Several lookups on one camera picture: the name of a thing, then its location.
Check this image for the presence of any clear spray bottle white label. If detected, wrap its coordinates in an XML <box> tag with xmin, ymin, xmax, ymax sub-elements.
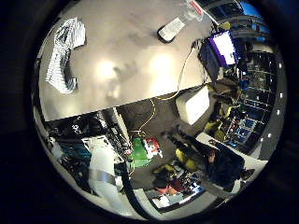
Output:
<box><xmin>156</xmin><ymin>0</ymin><xmax>206</xmax><ymax>44</ymax></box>

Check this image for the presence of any white grey striped cloth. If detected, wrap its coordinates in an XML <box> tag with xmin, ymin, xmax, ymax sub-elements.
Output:
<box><xmin>45</xmin><ymin>17</ymin><xmax>87</xmax><ymax>94</ymax></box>

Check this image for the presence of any red white package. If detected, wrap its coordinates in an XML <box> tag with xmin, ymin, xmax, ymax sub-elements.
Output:
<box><xmin>142</xmin><ymin>137</ymin><xmax>164</xmax><ymax>160</ymax></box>

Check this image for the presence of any green bag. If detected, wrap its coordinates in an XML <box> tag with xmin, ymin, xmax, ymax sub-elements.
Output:
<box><xmin>129</xmin><ymin>136</ymin><xmax>152</xmax><ymax>169</ymax></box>

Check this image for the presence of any white box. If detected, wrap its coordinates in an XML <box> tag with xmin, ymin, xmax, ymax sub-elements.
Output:
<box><xmin>175</xmin><ymin>86</ymin><xmax>211</xmax><ymax>126</ymax></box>

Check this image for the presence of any person in dark clothes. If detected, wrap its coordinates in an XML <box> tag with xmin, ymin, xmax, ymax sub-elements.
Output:
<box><xmin>162</xmin><ymin>124</ymin><xmax>255</xmax><ymax>193</ymax></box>

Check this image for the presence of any large glass window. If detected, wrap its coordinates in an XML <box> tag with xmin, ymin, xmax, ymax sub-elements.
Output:
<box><xmin>204</xmin><ymin>0</ymin><xmax>273</xmax><ymax>39</ymax></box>

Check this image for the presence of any yellow cable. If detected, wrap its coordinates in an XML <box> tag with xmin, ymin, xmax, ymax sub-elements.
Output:
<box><xmin>130</xmin><ymin>98</ymin><xmax>157</xmax><ymax>138</ymax></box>

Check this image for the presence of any white cable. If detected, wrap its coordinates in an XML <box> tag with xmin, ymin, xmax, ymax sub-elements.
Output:
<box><xmin>154</xmin><ymin>39</ymin><xmax>201</xmax><ymax>102</ymax></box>

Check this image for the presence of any black corrugated hose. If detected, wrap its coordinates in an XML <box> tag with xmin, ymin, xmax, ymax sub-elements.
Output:
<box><xmin>119</xmin><ymin>160</ymin><xmax>157</xmax><ymax>220</ymax></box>

